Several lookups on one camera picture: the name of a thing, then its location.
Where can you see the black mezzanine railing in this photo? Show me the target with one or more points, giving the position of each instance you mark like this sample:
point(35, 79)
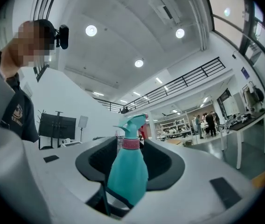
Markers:
point(213, 66)

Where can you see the teal pink bottle cap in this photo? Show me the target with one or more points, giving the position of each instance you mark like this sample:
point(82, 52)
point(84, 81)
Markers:
point(131, 129)

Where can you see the white light panel on stand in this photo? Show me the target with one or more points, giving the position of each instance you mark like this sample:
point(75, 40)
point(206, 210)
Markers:
point(83, 121)

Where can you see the white ceiling air conditioner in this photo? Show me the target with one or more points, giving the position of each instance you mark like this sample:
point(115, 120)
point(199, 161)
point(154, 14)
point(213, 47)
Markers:
point(165, 7)

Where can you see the teal bottle body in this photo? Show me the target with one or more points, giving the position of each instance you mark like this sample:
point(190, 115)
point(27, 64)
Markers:
point(127, 171)

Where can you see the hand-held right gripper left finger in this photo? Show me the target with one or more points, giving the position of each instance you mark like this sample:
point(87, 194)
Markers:
point(60, 176)

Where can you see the white framed black table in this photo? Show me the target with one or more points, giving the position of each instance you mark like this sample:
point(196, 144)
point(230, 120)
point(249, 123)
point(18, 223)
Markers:
point(246, 122)

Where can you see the white shelving unit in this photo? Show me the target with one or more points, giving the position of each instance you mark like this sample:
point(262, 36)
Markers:
point(174, 127)

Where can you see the round ceiling light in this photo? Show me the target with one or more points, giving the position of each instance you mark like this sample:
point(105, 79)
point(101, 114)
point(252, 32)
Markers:
point(91, 30)
point(179, 33)
point(138, 63)

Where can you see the black head camera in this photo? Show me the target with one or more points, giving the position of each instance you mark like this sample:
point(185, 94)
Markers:
point(63, 37)

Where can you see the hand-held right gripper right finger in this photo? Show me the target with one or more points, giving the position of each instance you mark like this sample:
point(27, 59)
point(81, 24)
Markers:
point(193, 171)

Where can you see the person's head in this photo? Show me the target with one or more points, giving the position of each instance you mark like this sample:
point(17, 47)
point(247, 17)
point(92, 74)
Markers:
point(23, 45)

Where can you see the coat rack with clothes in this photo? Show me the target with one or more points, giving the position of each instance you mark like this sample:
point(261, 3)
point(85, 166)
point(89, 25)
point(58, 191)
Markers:
point(253, 94)

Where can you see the blue wall poster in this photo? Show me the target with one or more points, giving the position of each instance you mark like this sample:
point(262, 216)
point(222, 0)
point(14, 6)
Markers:
point(245, 72)

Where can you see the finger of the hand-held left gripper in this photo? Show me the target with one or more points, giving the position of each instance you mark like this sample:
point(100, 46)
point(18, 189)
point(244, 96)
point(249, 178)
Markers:
point(118, 204)

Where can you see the person's black shirt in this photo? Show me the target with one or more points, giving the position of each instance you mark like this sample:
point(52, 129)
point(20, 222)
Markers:
point(20, 115)

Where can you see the rectangular wooden table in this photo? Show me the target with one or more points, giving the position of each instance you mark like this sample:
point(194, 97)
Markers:
point(260, 179)

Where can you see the black monitor on stand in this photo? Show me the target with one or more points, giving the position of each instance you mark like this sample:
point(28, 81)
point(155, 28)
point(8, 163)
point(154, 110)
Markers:
point(57, 126)

